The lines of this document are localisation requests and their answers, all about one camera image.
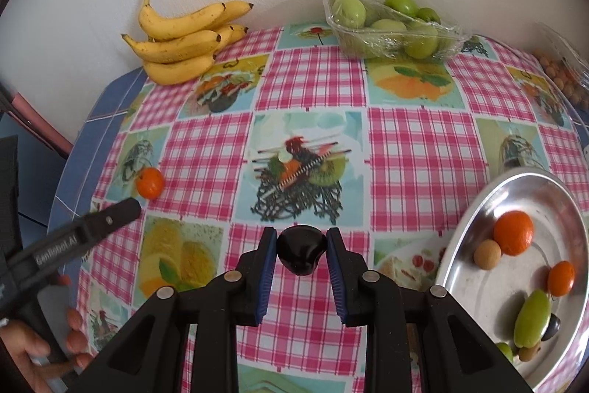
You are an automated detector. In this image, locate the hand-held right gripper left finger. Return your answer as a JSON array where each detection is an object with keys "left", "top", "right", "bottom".
[{"left": 76, "top": 226, "right": 278, "bottom": 393}]

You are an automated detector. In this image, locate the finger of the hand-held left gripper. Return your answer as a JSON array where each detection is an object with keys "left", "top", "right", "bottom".
[{"left": 69, "top": 197, "right": 142, "bottom": 244}]

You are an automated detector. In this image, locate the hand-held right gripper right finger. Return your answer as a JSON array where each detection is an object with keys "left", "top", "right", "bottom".
[{"left": 326, "top": 227, "right": 537, "bottom": 393}]

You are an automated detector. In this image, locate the dark purple plum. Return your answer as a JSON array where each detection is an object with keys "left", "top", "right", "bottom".
[
  {"left": 277, "top": 226, "right": 328, "bottom": 277},
  {"left": 542, "top": 314, "right": 563, "bottom": 341}
]

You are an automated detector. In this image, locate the small orange tangerine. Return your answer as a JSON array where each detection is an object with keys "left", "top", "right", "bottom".
[{"left": 136, "top": 167, "right": 165, "bottom": 199}]

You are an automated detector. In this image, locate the large round steel plate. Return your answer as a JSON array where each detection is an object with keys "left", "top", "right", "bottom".
[{"left": 435, "top": 168, "right": 589, "bottom": 391}]

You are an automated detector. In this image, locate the small tan longan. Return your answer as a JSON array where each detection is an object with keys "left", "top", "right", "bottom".
[{"left": 473, "top": 239, "right": 502, "bottom": 270}]

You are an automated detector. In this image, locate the large orange tangerine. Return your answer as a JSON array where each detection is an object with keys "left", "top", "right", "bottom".
[{"left": 493, "top": 211, "right": 535, "bottom": 256}]

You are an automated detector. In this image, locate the round green jujube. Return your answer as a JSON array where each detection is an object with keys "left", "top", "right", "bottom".
[{"left": 494, "top": 342, "right": 515, "bottom": 365}]

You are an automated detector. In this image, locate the brown kiwi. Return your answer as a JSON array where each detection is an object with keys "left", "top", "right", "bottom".
[{"left": 518, "top": 342, "right": 543, "bottom": 362}]

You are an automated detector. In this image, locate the person's left hand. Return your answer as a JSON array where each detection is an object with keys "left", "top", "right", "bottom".
[{"left": 0, "top": 309, "right": 95, "bottom": 393}]

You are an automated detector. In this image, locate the pink chair back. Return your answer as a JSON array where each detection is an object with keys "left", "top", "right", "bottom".
[{"left": 11, "top": 94, "right": 74, "bottom": 157}]

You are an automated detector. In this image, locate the yellow banana bunch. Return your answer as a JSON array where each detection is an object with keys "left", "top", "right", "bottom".
[{"left": 121, "top": 0, "right": 255, "bottom": 86}]

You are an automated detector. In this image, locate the pack of green jujubes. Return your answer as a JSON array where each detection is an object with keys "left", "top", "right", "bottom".
[{"left": 329, "top": 0, "right": 454, "bottom": 59}]

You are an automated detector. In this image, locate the clear wrapped plastic tray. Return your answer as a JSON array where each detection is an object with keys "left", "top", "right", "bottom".
[{"left": 323, "top": 0, "right": 471, "bottom": 62}]

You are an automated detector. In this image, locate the pile of brown longans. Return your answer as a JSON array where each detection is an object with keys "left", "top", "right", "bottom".
[{"left": 538, "top": 55, "right": 589, "bottom": 103}]

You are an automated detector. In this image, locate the clear plastic clamshell box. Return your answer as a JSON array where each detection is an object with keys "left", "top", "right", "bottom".
[{"left": 531, "top": 22, "right": 589, "bottom": 108}]

